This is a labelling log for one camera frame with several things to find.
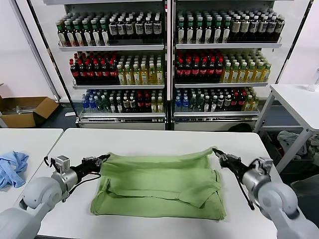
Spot black left camera cable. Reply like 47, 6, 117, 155
43, 156, 57, 169

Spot silver metal parts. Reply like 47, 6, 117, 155
4, 106, 34, 116

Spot grey clothing pile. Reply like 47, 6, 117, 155
277, 130, 309, 160

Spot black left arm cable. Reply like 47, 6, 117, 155
63, 171, 102, 202

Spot open brown cardboard box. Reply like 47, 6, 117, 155
0, 83, 60, 129

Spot black bag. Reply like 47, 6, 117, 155
228, 123, 253, 133

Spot dark bottle beige label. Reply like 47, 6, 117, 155
230, 17, 241, 42
240, 16, 251, 42

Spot black plastic crate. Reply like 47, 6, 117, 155
259, 131, 319, 175

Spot green cap tea bottle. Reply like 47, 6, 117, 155
57, 21, 67, 47
195, 17, 204, 45
222, 16, 231, 44
213, 16, 223, 44
177, 17, 186, 45
83, 20, 92, 47
91, 19, 101, 47
66, 21, 75, 47
100, 19, 110, 47
204, 17, 214, 45
74, 20, 84, 47
186, 17, 195, 45

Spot light green t-shirt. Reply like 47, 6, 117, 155
90, 146, 227, 221

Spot small red cap cola bottle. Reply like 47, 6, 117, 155
238, 92, 246, 112
137, 93, 145, 113
144, 93, 152, 113
231, 92, 239, 112

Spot dark bottle blue white label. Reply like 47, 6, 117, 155
267, 16, 277, 42
126, 17, 135, 40
135, 17, 145, 40
250, 16, 259, 42
258, 16, 268, 42
118, 17, 127, 40
276, 15, 286, 42
109, 17, 119, 40
153, 16, 162, 40
144, 17, 153, 40

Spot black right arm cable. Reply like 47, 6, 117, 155
235, 173, 255, 210

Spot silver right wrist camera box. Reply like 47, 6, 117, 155
249, 156, 274, 176

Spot dark clothing pile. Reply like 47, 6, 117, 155
308, 135, 319, 166

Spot crumpled light blue cloth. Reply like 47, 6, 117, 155
0, 150, 30, 191

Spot glass cooler door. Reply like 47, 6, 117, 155
273, 0, 315, 87
13, 0, 81, 129

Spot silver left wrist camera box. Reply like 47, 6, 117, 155
51, 155, 70, 176

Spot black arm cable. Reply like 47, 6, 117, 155
63, 171, 102, 202
235, 173, 255, 210

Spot white side table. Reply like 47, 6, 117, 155
253, 84, 319, 175

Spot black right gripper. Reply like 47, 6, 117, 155
212, 148, 247, 175

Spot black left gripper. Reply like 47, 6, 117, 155
74, 154, 111, 179

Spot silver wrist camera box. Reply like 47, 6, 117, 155
51, 155, 70, 176
249, 156, 274, 176

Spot beverage display shelf unit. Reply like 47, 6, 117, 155
43, 0, 173, 131
170, 0, 284, 131

